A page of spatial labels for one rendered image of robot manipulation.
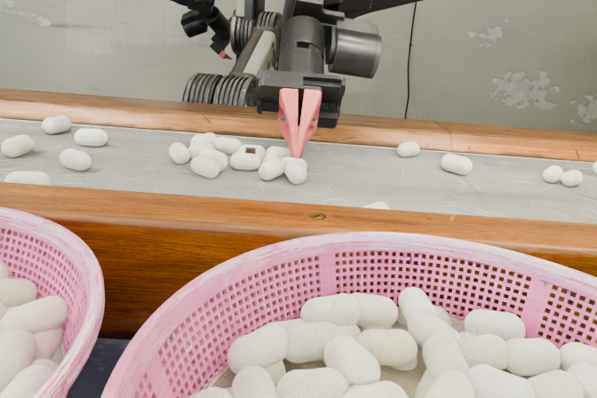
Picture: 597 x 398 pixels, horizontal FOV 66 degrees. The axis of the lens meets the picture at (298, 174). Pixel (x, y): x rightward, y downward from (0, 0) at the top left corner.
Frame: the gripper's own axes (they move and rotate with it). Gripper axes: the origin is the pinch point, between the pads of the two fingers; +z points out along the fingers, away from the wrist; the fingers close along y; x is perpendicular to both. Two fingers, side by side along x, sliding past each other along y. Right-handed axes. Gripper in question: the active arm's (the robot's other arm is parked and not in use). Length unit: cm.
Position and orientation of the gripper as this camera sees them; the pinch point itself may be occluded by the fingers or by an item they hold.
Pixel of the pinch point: (296, 154)
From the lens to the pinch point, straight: 50.6
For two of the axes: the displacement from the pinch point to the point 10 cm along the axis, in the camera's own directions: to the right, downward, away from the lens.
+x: -0.7, 5.3, 8.5
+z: -0.4, 8.5, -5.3
